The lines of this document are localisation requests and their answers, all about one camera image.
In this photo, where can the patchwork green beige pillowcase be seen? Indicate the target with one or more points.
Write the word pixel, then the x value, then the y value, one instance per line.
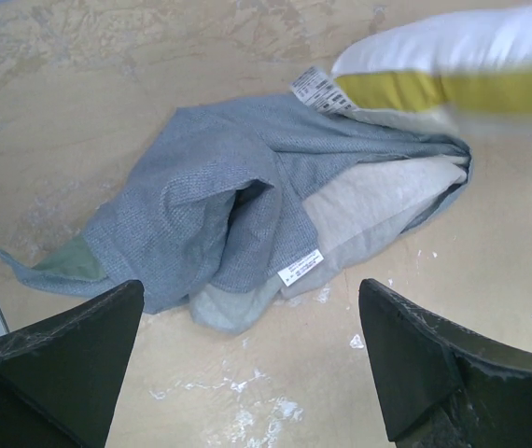
pixel 239 203

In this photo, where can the white quilted pillow yellow stripe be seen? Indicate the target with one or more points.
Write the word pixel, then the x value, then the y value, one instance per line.
pixel 455 73

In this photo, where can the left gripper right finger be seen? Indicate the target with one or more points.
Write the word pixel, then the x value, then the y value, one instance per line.
pixel 440 384

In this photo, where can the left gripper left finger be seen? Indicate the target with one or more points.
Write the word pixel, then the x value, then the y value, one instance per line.
pixel 60 378

